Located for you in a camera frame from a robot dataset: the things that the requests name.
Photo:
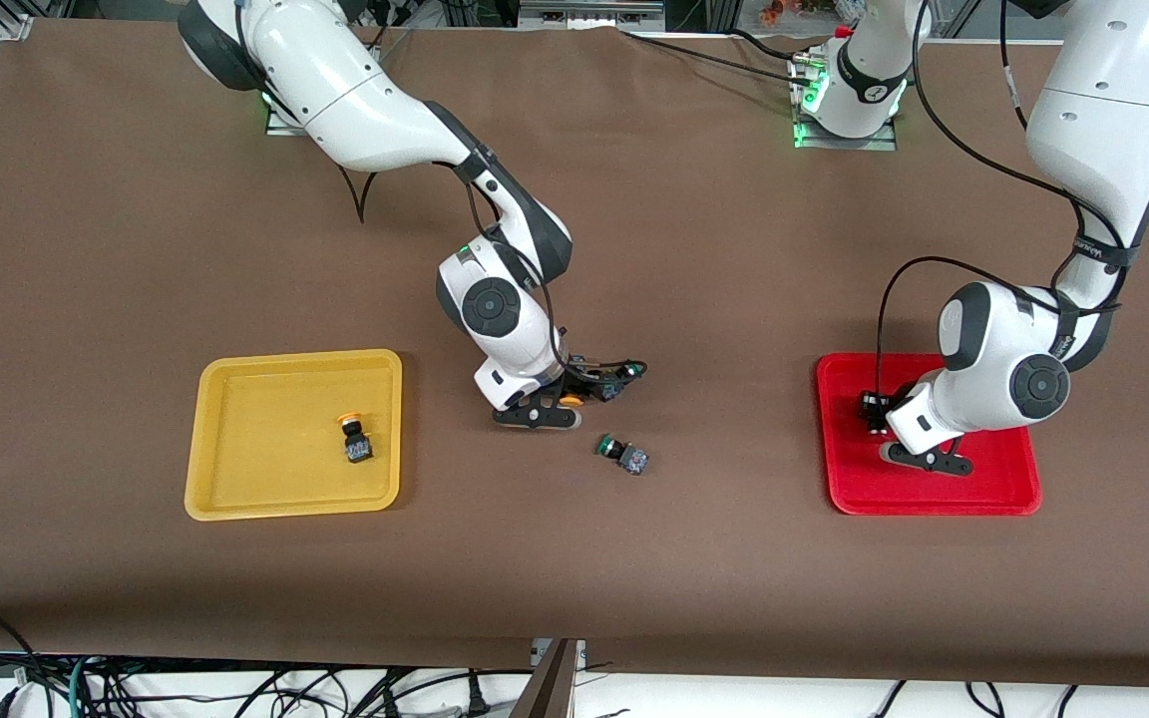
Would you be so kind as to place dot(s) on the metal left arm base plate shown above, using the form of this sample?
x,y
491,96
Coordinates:
x,y
874,144

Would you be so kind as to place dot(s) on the yellow push button switch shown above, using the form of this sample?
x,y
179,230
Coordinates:
x,y
355,439
571,402

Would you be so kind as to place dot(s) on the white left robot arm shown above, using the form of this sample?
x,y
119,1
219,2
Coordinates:
x,y
1093,110

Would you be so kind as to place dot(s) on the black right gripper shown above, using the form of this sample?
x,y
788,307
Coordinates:
x,y
593,377

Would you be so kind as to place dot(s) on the orange background objects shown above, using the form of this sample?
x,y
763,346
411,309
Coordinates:
x,y
784,10

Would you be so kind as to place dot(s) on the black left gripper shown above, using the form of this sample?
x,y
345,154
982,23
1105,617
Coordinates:
x,y
875,410

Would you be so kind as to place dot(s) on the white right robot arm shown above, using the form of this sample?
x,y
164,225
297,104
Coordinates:
x,y
355,90

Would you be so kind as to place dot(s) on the yellow plastic tray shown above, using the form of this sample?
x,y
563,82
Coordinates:
x,y
275,449

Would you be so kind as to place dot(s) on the green push button switch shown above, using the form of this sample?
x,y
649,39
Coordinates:
x,y
624,455
626,384

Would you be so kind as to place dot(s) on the red push button switch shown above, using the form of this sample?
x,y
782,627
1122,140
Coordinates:
x,y
872,413

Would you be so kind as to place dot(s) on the grey table leg beam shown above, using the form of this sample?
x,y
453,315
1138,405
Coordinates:
x,y
545,688

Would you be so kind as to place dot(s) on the white power strip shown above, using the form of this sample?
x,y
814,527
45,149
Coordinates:
x,y
559,650

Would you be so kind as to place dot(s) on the brown table cloth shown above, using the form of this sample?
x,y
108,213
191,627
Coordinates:
x,y
555,558

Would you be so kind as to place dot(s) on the red plastic tray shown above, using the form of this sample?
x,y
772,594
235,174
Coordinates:
x,y
993,489

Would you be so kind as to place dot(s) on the black power plug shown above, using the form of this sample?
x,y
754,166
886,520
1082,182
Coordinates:
x,y
476,696

